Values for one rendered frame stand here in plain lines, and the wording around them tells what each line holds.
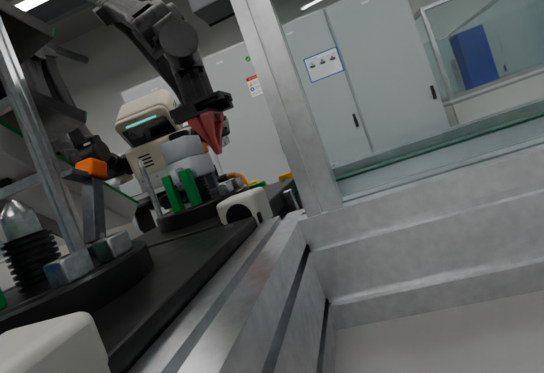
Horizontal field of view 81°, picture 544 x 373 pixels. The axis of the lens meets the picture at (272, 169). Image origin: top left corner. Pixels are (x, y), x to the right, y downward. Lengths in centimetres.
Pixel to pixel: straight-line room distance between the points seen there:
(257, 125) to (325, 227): 323
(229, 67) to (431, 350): 348
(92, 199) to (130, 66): 909
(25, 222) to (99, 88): 953
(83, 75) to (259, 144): 726
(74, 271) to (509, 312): 29
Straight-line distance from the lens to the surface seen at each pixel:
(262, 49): 28
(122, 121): 125
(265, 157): 347
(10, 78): 61
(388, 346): 28
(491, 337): 27
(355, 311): 30
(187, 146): 45
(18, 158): 60
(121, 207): 66
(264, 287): 17
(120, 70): 952
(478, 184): 28
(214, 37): 867
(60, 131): 71
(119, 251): 25
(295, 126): 27
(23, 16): 72
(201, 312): 17
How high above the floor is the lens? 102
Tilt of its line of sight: 3 degrees down
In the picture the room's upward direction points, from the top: 20 degrees counter-clockwise
